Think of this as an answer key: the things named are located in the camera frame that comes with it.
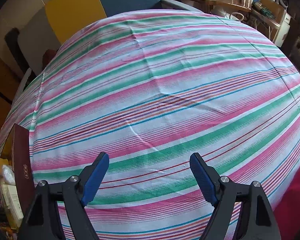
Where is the gold metal tin box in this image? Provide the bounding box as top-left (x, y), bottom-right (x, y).
top-left (0, 124), bottom-right (34, 231)

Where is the cream medicine box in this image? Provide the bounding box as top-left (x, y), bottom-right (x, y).
top-left (2, 184), bottom-right (24, 228)

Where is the wooden side desk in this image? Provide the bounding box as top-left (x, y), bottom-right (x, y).
top-left (190, 0), bottom-right (285, 29)

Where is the grey yellow blue armchair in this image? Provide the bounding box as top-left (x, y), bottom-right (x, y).
top-left (17, 0), bottom-right (196, 84)

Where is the striped tablecloth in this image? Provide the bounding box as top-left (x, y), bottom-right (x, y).
top-left (0, 10), bottom-right (300, 239)

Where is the dark red cushion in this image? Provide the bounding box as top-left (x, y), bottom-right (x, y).
top-left (42, 49), bottom-right (57, 69)

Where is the wooden wardrobe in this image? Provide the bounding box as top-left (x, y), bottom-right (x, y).
top-left (0, 47), bottom-right (23, 201)

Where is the white long snack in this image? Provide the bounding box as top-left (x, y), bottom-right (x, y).
top-left (2, 165), bottom-right (15, 186)

